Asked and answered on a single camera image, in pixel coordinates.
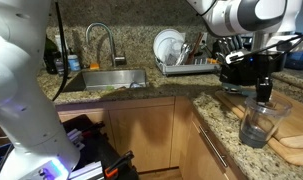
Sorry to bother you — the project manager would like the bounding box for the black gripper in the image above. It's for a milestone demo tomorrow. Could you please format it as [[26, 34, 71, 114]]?
[[219, 52, 287, 103]]

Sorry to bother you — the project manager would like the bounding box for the clear plastic cup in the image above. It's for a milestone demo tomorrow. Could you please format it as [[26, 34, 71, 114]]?
[[238, 95, 294, 150]]

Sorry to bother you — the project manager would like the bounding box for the blue bowl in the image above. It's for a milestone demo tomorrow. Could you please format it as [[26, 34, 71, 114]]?
[[285, 49, 303, 71]]

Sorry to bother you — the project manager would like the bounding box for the small wooden cutting board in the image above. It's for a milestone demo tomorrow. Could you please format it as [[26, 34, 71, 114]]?
[[224, 89, 303, 150]]

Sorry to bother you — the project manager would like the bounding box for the large wooden cutting board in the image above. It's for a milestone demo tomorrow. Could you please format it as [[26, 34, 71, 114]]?
[[214, 89, 303, 168]]

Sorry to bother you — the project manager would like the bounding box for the white dish rack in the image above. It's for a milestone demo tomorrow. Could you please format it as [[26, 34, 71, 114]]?
[[154, 54, 222, 77]]

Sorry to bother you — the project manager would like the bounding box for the brown wooden spoon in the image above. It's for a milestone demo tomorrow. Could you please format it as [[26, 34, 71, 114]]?
[[185, 31, 205, 65]]

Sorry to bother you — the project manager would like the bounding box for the silver metal spoon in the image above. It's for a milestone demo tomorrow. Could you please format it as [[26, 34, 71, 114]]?
[[175, 42, 194, 66]]

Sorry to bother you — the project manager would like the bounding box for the white plate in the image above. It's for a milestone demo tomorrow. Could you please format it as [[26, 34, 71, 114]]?
[[153, 28, 186, 65]]

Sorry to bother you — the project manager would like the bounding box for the stainless steel sink basin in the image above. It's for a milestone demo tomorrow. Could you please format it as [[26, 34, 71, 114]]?
[[62, 68, 149, 94]]

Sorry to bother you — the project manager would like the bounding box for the steel sink faucet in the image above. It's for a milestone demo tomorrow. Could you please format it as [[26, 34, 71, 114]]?
[[85, 22, 127, 68]]

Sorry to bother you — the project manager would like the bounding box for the white lidded jar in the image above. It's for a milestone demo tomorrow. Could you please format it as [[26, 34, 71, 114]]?
[[67, 54, 82, 72]]

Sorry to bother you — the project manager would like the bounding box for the small dark bottle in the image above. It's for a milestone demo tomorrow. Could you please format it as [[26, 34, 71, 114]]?
[[55, 57, 66, 76]]

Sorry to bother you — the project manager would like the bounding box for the green glass bottle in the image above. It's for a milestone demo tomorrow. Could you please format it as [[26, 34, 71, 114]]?
[[43, 34, 61, 75]]

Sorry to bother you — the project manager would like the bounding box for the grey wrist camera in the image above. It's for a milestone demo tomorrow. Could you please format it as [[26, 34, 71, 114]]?
[[224, 49, 256, 65]]

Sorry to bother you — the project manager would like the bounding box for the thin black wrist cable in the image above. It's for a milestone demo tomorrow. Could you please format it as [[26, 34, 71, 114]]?
[[253, 27, 303, 56]]

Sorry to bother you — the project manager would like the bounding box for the steel drawer handle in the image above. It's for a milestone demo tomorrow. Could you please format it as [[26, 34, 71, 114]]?
[[197, 124, 230, 169]]

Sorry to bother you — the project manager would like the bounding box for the white wall outlet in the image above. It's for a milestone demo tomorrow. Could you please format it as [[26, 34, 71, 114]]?
[[201, 31, 209, 45]]

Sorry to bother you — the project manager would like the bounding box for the thick black cable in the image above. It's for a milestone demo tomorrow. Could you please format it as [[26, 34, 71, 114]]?
[[51, 0, 71, 102]]

